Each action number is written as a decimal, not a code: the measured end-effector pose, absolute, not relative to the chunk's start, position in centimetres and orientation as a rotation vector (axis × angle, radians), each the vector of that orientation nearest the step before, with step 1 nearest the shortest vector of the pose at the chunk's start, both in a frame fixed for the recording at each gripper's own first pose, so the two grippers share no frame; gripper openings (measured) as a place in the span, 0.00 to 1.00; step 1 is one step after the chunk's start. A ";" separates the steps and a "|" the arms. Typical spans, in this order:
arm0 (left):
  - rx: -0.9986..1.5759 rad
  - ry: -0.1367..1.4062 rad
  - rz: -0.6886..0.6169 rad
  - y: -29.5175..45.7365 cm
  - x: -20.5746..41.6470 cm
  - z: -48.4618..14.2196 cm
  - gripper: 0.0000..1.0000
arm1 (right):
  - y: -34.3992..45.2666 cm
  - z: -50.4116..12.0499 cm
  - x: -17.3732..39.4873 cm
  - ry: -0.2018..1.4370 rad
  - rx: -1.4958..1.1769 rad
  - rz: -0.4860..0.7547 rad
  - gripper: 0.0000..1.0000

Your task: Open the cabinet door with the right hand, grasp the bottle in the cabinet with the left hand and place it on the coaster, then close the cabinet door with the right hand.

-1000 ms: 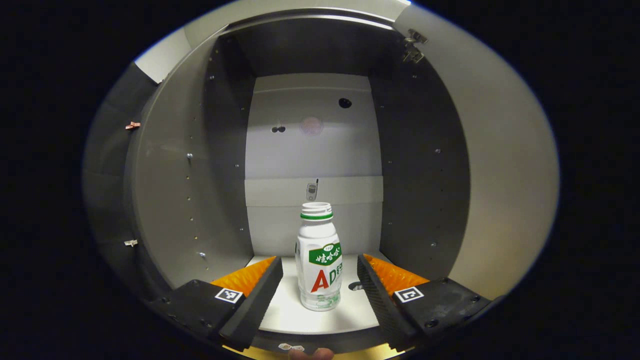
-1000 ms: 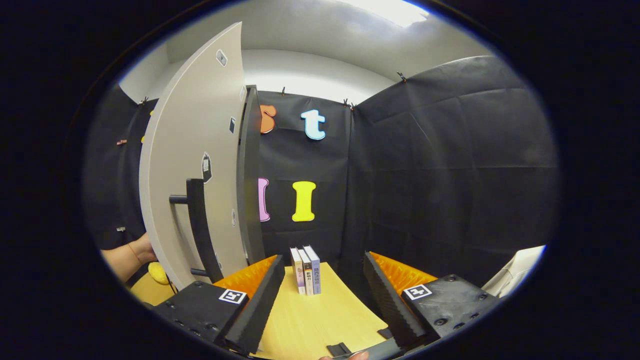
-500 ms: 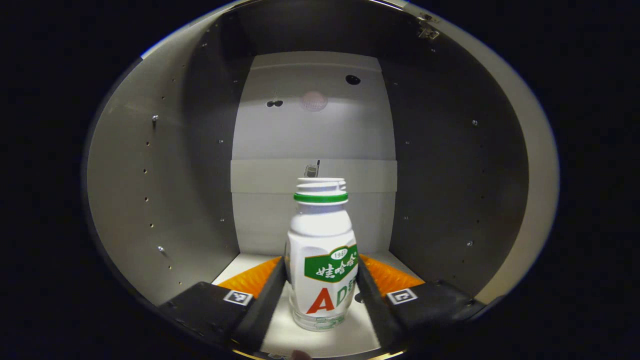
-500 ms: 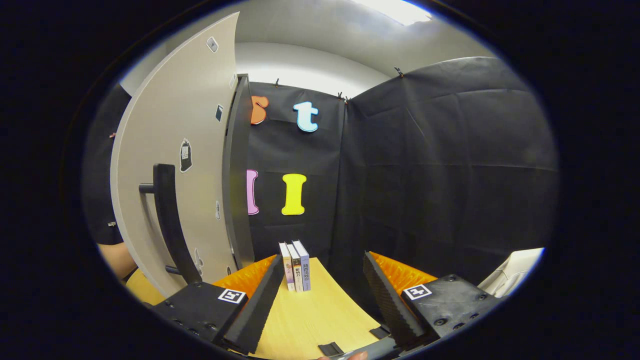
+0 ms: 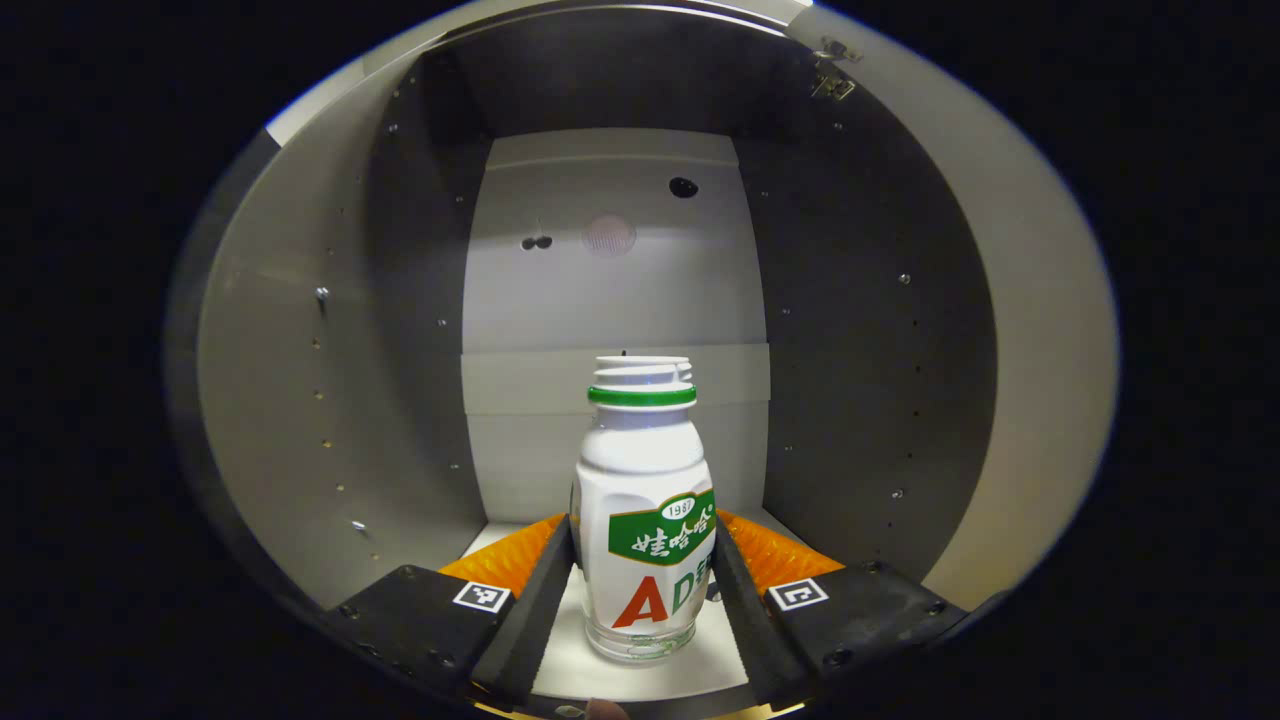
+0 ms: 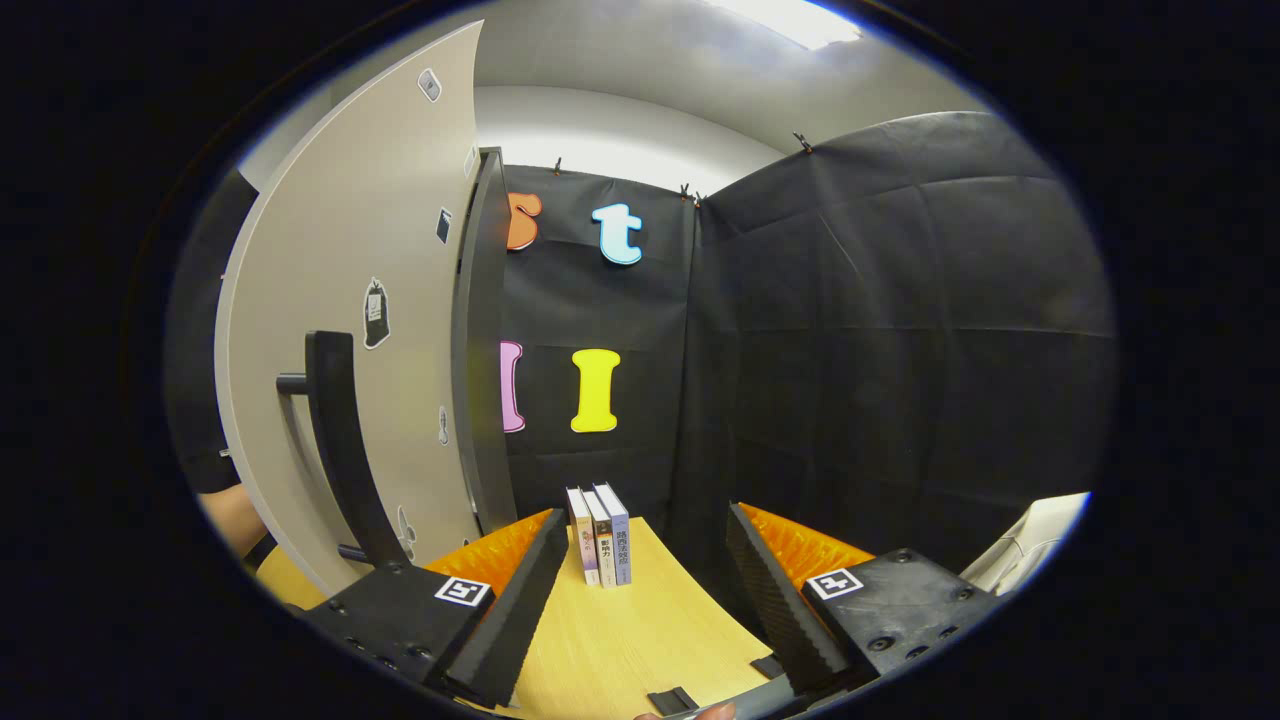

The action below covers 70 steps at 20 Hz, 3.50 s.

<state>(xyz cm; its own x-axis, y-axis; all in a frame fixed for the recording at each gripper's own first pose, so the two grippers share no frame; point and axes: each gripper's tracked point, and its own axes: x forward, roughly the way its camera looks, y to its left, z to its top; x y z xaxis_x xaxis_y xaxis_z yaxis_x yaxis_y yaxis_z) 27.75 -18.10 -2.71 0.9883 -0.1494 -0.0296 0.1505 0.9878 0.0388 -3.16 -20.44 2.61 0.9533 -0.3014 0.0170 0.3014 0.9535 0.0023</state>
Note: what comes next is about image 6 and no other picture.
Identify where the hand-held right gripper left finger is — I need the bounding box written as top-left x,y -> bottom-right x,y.
298,507 -> 571,711

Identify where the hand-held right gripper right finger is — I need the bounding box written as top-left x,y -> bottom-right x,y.
720,501 -> 1001,699

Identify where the black door handle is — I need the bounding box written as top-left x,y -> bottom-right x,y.
276,330 -> 411,571

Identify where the beige cabinet door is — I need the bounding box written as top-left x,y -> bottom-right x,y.
213,20 -> 486,598

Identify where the pink spine book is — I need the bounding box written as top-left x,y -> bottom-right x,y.
565,487 -> 601,587

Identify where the brown spine book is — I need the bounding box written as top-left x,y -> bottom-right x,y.
582,489 -> 618,589

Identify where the blue-grey spine book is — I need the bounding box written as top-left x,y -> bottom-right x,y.
593,482 -> 634,587

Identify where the white curved object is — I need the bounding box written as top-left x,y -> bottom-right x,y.
960,490 -> 1093,598

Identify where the black backdrop cloth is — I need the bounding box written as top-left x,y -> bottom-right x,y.
163,110 -> 1118,601

